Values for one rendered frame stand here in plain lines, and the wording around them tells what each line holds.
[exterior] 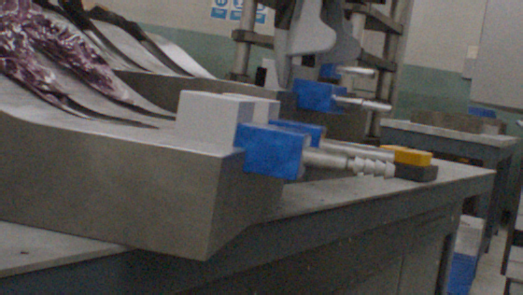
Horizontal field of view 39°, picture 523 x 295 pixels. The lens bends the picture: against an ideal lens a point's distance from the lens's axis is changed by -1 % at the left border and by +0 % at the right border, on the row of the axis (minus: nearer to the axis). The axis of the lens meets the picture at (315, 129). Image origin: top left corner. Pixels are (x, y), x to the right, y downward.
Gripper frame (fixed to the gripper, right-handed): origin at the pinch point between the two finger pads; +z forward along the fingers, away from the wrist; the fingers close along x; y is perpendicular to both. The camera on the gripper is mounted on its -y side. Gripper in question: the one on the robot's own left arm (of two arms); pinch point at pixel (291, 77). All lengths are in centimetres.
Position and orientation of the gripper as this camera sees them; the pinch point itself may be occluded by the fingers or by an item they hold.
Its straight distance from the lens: 74.5
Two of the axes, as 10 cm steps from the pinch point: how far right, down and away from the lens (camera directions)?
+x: 3.9, 0.2, 9.2
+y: 9.0, 1.8, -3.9
